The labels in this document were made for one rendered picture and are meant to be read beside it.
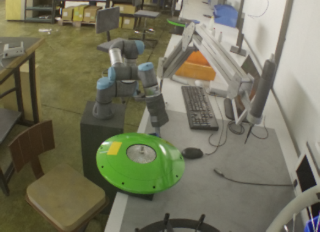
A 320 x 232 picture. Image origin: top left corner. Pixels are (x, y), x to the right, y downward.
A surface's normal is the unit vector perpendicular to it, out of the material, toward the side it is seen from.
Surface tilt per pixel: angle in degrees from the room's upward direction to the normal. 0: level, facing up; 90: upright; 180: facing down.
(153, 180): 23
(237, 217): 0
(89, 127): 90
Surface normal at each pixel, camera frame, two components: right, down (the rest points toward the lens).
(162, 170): 0.34, -0.67
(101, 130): 0.03, 0.52
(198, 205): 0.14, -0.85
